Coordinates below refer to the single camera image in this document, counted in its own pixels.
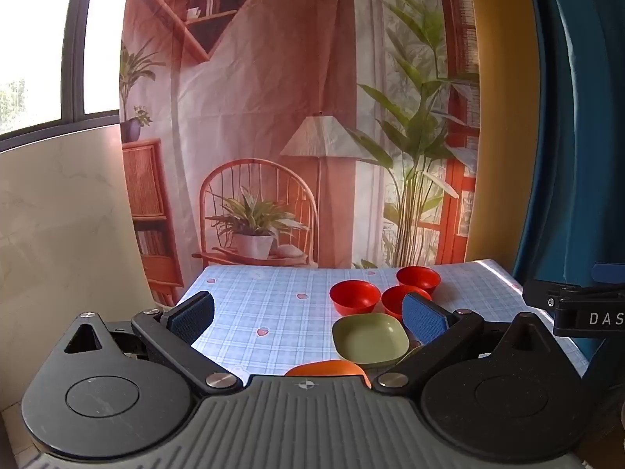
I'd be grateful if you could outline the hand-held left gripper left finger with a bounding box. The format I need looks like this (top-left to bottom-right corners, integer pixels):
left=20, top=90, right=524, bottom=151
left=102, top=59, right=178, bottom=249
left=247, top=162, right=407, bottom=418
left=61, top=292, right=243, bottom=394

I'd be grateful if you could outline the blue curtain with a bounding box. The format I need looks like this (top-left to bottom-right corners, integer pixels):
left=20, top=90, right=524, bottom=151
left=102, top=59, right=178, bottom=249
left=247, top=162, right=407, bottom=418
left=510, top=0, right=625, bottom=377

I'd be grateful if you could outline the blue plaid tablecloth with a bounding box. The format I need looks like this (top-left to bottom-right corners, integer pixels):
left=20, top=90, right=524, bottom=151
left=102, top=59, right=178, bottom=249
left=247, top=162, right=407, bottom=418
left=176, top=260, right=589, bottom=383

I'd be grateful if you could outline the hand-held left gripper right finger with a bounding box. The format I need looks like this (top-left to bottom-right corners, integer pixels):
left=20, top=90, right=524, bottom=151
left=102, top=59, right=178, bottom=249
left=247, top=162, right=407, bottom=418
left=371, top=292, right=555, bottom=394

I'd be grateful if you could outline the green square plate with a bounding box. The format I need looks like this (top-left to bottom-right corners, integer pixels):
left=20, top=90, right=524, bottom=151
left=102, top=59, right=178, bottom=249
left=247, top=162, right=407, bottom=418
left=332, top=315, right=411, bottom=367

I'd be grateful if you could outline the orange plate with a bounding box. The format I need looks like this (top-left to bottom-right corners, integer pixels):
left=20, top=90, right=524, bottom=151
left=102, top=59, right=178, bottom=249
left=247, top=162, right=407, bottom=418
left=284, top=360, right=372, bottom=385

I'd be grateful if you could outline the printed wall tapestry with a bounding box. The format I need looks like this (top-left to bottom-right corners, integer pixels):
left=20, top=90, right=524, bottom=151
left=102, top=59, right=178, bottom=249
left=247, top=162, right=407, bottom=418
left=120, top=0, right=482, bottom=306

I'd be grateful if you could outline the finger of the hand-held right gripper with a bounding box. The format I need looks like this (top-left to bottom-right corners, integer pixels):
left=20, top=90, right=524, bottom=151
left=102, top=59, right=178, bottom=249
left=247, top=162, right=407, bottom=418
left=522, top=278, right=594, bottom=308
left=591, top=263, right=625, bottom=285

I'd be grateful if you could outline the window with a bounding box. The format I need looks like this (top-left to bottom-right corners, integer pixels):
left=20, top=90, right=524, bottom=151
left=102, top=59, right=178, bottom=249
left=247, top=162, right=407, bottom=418
left=0, top=0, right=136, bottom=141

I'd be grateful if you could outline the red bowl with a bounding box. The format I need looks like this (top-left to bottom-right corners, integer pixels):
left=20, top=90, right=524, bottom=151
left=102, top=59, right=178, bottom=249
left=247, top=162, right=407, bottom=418
left=329, top=280, right=382, bottom=316
left=381, top=285, right=433, bottom=321
left=396, top=266, right=441, bottom=292

